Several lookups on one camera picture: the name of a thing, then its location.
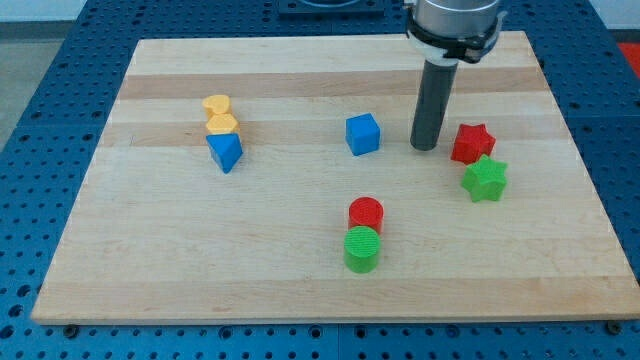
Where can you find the green star block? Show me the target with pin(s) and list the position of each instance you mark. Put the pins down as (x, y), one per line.
(485, 179)

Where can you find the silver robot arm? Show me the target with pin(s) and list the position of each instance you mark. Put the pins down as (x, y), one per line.
(446, 33)

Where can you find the yellow heart block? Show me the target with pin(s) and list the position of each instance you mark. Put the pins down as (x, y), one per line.
(218, 104)

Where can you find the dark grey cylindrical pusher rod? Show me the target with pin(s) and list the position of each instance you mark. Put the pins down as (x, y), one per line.
(433, 97)

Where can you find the green cylinder block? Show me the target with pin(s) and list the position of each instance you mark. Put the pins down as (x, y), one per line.
(361, 249)

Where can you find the blue triangle block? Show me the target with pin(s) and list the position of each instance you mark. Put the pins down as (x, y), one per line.
(226, 150)

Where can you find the red cylinder block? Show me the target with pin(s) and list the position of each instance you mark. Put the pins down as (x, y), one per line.
(366, 211)

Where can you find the blue cube block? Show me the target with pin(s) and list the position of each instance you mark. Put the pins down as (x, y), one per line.
(363, 134)

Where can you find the light wooden board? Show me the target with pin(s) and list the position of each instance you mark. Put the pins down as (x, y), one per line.
(158, 234)

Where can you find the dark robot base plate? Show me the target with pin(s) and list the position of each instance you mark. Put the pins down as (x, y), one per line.
(298, 8)

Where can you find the yellow hexagon block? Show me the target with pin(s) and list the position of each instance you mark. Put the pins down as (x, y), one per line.
(222, 124)

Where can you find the red star block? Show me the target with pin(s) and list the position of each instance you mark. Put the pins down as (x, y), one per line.
(471, 142)

